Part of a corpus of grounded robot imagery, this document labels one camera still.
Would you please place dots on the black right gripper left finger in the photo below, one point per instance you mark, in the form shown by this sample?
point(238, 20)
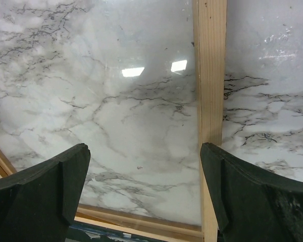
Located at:
point(40, 202)

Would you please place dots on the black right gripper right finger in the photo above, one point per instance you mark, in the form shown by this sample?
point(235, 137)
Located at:
point(251, 203)

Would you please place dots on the brown wooden picture frame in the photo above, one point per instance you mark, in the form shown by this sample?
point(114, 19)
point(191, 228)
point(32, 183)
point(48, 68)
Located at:
point(210, 75)

